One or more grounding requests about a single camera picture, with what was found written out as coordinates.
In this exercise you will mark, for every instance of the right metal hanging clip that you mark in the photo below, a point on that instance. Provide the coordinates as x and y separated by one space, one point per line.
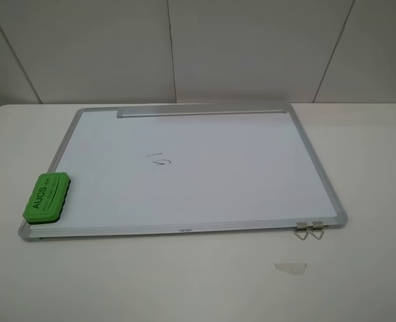
317 230

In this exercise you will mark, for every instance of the metal hanging clip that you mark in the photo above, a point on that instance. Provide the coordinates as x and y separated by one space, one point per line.
317 230
302 230

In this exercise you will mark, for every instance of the green whiteboard eraser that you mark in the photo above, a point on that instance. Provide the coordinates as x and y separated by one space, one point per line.
47 199

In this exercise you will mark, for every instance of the left metal hanging clip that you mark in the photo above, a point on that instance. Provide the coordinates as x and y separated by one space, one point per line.
302 230

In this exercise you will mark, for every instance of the white aluminium-framed whiteboard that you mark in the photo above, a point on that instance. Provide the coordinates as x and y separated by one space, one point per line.
188 168

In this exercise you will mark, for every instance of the clear tape piece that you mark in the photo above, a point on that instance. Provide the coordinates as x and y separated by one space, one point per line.
294 269

